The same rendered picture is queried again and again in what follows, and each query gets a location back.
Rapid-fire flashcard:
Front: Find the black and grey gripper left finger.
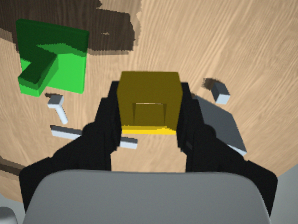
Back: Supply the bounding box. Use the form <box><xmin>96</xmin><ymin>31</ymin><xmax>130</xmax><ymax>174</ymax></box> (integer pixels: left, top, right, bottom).
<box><xmin>19</xmin><ymin>81</ymin><xmax>122</xmax><ymax>214</ymax></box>

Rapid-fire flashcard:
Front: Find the green flat plate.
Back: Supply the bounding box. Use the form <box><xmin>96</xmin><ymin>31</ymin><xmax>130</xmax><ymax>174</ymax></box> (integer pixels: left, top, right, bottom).
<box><xmin>16</xmin><ymin>18</ymin><xmax>89</xmax><ymax>97</ymax></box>

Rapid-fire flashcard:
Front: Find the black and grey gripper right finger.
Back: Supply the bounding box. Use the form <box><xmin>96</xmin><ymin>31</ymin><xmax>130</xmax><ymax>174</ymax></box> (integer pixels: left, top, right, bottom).
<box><xmin>176</xmin><ymin>82</ymin><xmax>278</xmax><ymax>217</ymax></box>

